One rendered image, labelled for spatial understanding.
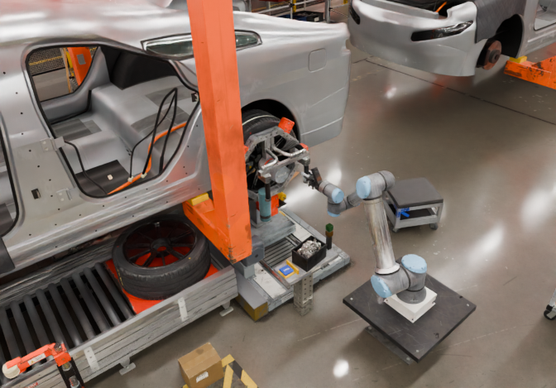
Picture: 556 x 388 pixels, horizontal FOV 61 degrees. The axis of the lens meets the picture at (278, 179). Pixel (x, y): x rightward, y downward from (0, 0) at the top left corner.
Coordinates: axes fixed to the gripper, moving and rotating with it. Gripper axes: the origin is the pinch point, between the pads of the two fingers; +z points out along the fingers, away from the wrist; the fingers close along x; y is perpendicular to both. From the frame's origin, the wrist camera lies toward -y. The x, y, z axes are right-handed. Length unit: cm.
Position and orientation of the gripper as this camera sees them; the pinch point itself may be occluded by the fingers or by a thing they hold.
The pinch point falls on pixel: (304, 171)
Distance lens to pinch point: 338.6
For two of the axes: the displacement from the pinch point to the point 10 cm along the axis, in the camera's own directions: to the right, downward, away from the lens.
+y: 0.3, 8.3, 5.6
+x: 8.0, -3.6, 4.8
